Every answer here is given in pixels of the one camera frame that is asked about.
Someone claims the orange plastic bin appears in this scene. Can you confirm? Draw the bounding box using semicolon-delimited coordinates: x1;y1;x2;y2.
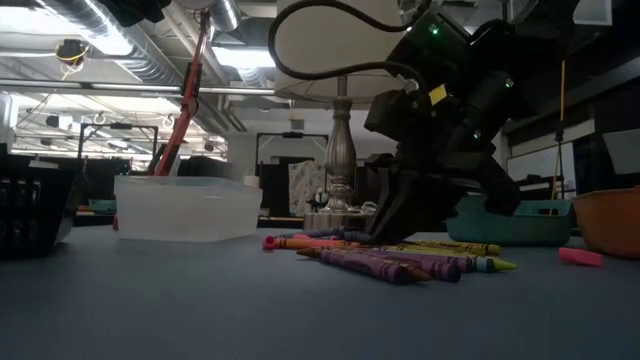
572;185;640;260

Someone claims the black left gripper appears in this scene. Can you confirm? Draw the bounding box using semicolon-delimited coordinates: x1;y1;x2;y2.
97;0;174;29

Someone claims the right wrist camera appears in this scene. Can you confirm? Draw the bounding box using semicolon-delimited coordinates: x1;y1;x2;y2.
363;88;427;144

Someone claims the black mesh basket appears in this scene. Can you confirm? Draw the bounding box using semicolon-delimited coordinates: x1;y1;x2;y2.
0;168;85;259

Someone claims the yellow crayon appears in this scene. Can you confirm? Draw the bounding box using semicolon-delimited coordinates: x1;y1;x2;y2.
394;239;503;257

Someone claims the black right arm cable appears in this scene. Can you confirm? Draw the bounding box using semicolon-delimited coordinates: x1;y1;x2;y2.
267;0;426;90

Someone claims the teal plastic bin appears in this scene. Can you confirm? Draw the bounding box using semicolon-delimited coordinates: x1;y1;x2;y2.
446;194;574;247

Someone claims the whiteboard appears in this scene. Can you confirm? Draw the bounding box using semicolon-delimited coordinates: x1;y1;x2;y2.
505;141;578;199

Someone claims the black case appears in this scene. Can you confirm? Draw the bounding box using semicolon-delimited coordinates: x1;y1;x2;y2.
177;155;246;184

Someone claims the orange crayon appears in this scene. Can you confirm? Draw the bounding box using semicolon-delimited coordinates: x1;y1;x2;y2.
272;237;354;251

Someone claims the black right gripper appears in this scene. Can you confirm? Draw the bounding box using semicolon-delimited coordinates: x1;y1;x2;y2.
370;142;522;245

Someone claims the purple crayon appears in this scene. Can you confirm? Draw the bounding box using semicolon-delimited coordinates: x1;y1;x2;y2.
349;248;463;284
372;247;477;274
319;249;415;287

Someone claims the white shade table lamp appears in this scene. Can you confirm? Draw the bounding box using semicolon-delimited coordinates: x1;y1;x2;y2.
273;0;417;234

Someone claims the ceiling cable reel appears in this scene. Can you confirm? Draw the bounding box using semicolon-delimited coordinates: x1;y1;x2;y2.
54;38;91;67

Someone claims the pink crayon piece at right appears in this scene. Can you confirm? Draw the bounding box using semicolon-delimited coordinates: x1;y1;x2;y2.
557;246;605;269

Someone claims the clear plastic bin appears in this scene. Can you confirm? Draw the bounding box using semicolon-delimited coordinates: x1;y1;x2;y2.
113;174;264;244

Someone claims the yellow hanging cord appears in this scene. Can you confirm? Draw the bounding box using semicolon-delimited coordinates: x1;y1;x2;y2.
549;59;569;201

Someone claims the black metal rig frame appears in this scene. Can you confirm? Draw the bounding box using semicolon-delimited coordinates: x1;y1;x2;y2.
255;131;331;221

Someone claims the patterned cloth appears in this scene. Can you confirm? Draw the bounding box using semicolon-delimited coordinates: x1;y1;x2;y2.
288;159;327;217

